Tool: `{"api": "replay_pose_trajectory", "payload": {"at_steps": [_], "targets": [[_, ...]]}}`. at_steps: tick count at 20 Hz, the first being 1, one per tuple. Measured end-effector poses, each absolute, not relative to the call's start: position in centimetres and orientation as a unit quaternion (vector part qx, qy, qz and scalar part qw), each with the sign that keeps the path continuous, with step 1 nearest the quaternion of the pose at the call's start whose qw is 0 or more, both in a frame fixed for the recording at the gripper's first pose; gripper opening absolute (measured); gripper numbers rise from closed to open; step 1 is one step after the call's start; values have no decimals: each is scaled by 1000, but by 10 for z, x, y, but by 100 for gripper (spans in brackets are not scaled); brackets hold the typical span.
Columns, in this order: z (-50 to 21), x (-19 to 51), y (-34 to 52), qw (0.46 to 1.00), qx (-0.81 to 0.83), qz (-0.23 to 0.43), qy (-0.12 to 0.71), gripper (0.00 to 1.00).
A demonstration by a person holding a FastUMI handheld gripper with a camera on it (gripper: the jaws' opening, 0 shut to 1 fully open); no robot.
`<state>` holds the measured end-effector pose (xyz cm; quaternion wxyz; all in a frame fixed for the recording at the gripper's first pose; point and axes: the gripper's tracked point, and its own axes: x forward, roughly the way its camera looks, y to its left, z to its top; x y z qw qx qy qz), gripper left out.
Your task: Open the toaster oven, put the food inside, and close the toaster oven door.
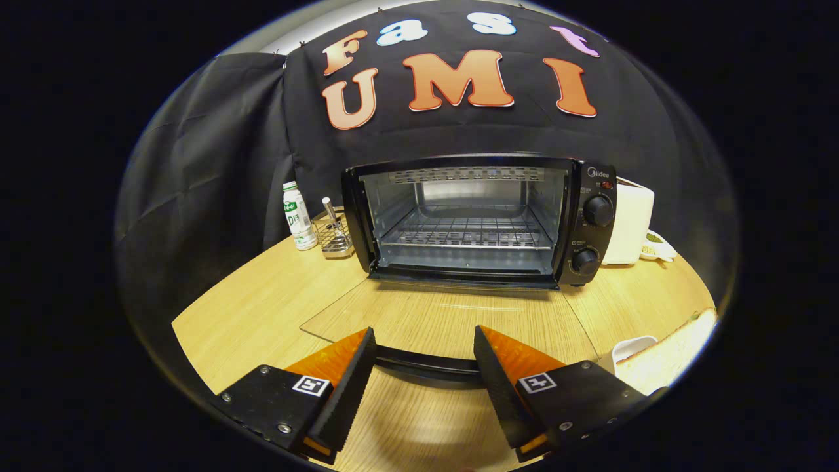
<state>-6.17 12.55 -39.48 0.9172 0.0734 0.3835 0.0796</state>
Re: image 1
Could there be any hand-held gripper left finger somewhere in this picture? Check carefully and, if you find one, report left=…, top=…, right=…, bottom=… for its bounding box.
left=216, top=326, right=378, bottom=466

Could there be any metal utensil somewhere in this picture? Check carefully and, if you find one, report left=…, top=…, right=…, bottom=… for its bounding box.
left=321, top=197, right=345, bottom=238

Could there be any white plate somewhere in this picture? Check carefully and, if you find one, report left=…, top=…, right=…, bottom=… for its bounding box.
left=612, top=336, right=658, bottom=376

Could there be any white boxy appliance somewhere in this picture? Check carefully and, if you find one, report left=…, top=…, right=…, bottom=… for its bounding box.
left=602, top=177, right=655, bottom=266

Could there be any white plastic bottle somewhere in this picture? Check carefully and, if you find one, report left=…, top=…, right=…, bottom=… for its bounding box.
left=283, top=181, right=319, bottom=252

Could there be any wire mesh utensil holder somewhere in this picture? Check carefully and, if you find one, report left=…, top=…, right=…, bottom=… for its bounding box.
left=311, top=206, right=356, bottom=259

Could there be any black toaster oven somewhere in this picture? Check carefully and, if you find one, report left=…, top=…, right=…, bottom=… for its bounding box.
left=300, top=154, right=618, bottom=391

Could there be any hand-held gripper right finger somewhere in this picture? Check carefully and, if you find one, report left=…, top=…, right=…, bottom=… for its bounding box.
left=473, top=324, right=666, bottom=463

